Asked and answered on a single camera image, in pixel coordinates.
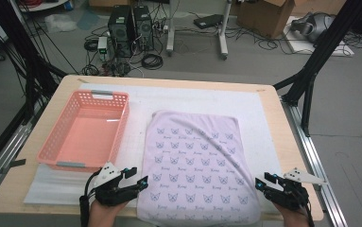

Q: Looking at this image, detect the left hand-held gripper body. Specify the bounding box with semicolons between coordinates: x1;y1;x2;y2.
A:
93;161;139;207

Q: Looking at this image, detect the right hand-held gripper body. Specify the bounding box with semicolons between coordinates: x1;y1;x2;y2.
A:
265;167;328;212

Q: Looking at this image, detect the pink perforated plastic basket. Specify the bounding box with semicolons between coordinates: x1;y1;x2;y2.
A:
36;89;130;174

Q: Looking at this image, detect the white towel with cat print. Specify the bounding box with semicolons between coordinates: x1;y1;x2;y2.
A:
136;110;263;227

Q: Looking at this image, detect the person's right hand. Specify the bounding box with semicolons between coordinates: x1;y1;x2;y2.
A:
272;202;310;227

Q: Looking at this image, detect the person's left hand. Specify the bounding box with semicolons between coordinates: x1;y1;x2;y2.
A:
88;200;129;227

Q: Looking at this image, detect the white foam mat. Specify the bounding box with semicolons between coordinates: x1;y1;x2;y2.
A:
23;82;285;212

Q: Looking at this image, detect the white power box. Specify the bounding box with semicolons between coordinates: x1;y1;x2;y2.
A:
96;36;109;55

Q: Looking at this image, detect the black computer tower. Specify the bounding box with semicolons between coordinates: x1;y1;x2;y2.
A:
107;5;135;59
132;5;155;52

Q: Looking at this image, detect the white flat board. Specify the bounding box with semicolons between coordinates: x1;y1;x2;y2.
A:
284;15;355;58

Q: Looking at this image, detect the white metal stand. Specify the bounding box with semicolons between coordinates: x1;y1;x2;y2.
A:
165;0;233;61

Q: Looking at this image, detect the grey rounded device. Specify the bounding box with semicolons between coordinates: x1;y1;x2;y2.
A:
290;11;336;44

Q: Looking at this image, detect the brown cardboard box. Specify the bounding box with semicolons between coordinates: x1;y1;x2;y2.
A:
236;0;295;40

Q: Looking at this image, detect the clear plastic bag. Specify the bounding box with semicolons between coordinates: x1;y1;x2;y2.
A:
43;13;78;33

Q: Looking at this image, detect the black flat device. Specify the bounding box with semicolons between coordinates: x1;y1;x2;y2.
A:
193;13;225;29

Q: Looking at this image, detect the white round table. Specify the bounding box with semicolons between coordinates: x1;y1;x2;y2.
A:
17;0;70;13

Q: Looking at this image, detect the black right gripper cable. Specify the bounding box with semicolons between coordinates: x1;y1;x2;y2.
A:
297;188;316;227

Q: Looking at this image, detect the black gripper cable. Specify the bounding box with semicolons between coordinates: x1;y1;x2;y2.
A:
78;169;103;227
297;188;316;227

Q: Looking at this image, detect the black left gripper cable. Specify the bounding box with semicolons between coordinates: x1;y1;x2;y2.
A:
78;169;103;227

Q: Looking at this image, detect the aluminium rail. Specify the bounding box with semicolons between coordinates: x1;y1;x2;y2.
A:
0;119;33;206
281;96;349;227

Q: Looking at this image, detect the coiled black cable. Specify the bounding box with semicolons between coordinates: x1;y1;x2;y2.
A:
141;53;164;71

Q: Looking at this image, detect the black frame strut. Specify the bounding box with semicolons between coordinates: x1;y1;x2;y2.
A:
0;0;68;125
272;0;362;138

